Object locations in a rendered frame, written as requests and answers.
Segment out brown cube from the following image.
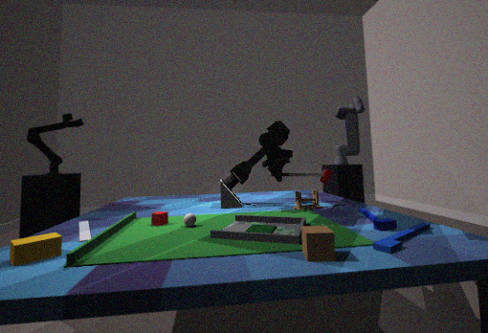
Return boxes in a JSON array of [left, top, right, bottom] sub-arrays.
[[301, 226, 336, 262]]

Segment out white ball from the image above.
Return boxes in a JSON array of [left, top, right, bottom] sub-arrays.
[[184, 213, 196, 226]]

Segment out red cube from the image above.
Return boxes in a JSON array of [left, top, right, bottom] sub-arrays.
[[151, 211, 168, 226]]

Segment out yellow rectangular block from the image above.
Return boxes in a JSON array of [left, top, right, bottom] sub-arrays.
[[10, 233, 62, 266]]

